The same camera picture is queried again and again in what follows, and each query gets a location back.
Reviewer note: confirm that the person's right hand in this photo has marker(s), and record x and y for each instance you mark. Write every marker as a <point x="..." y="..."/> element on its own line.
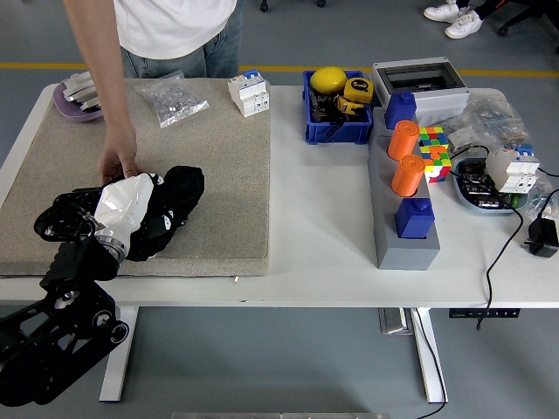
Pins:
<point x="120" y="153"/>

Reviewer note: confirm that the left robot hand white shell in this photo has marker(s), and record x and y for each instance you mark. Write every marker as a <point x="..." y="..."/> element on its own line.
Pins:
<point x="122" y="205"/>

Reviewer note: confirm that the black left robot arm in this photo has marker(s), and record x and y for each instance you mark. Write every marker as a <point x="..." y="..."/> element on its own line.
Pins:
<point x="65" y="314"/>

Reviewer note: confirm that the person's right forearm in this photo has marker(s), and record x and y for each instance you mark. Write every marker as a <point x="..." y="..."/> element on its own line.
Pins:
<point x="102" y="65"/>

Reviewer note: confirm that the black table control panel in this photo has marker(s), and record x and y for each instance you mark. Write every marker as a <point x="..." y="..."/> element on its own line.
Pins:
<point x="485" y="312"/>

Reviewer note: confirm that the purple tray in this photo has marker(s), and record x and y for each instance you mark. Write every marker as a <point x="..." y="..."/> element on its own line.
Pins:
<point x="72" y="112"/>

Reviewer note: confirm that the clear bag of screws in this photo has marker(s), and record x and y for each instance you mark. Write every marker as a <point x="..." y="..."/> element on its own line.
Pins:
<point x="172" y="98"/>

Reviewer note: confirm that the grey-brown mat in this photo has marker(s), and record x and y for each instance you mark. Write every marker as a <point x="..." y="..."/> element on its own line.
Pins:
<point x="218" y="174"/>

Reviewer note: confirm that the white circuit breaker blue lever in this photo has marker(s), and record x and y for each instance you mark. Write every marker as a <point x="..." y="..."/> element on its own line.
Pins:
<point x="511" y="170"/>
<point x="249" y="94"/>

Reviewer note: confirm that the person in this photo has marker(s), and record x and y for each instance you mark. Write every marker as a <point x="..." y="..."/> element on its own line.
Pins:
<point x="174" y="22"/>

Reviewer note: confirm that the white table leg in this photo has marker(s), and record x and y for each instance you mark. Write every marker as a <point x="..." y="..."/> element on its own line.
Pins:
<point x="424" y="340"/>
<point x="122" y="362"/>

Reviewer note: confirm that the dark brown part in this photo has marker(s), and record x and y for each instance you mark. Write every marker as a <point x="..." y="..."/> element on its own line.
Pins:
<point x="321" y="109"/>

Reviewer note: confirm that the blue plastic bin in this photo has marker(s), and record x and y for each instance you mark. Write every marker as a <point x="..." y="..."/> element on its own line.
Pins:
<point x="336" y="133"/>

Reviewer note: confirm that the black clip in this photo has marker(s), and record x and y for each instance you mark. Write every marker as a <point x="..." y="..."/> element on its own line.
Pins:
<point x="336" y="128"/>

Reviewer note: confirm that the yellow round object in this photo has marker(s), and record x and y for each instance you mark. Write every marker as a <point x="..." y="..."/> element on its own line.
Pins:
<point x="327" y="80"/>

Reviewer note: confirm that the yellow black tape measure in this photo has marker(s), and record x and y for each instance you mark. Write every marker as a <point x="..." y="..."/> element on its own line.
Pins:
<point x="359" y="89"/>

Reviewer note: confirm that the blue block with knob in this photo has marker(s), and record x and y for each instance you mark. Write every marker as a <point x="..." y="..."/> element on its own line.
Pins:
<point x="399" y="111"/>
<point x="412" y="220"/>

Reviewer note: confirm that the orange cylinder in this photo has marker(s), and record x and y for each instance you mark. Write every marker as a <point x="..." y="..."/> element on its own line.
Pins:
<point x="402" y="139"/>
<point x="407" y="176"/>

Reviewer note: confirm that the grey holder block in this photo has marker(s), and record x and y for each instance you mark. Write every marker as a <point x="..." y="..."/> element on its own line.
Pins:
<point x="406" y="255"/>

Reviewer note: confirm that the grey metal control box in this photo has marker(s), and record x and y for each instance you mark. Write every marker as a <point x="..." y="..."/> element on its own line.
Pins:
<point x="393" y="320"/>

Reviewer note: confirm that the multicolour puzzle cube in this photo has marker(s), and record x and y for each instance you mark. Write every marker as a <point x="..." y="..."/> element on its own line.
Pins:
<point x="434" y="148"/>

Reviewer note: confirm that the person's foot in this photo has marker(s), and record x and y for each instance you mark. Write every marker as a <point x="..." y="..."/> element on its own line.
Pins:
<point x="463" y="25"/>
<point x="441" y="13"/>

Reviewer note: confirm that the dark electronic parts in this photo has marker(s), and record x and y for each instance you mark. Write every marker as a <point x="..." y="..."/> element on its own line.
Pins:
<point x="474" y="183"/>

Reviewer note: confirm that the light blue tray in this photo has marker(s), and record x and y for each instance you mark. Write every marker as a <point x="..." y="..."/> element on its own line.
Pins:
<point x="485" y="210"/>

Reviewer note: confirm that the large clear bag of parts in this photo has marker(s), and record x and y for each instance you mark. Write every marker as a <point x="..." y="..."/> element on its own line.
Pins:
<point x="493" y="115"/>

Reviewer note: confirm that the person's leg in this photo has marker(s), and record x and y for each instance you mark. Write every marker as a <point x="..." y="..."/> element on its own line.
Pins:
<point x="487" y="8"/>

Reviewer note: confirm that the black power adapter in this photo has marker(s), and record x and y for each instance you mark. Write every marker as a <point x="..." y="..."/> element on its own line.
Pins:
<point x="541" y="238"/>

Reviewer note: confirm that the small clear bag of parts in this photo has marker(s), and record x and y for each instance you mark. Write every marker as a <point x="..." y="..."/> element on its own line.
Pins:
<point x="543" y="185"/>

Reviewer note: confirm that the black office chair base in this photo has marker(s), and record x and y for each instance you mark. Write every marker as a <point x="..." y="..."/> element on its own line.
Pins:
<point x="524" y="15"/>

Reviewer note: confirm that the white plastic rail piece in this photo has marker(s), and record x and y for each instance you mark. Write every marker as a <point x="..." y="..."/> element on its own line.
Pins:
<point x="91" y="105"/>
<point x="80" y="79"/>
<point x="82" y="92"/>

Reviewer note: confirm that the grey enclosure box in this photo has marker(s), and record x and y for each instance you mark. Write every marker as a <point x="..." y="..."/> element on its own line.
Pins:
<point x="441" y="102"/>

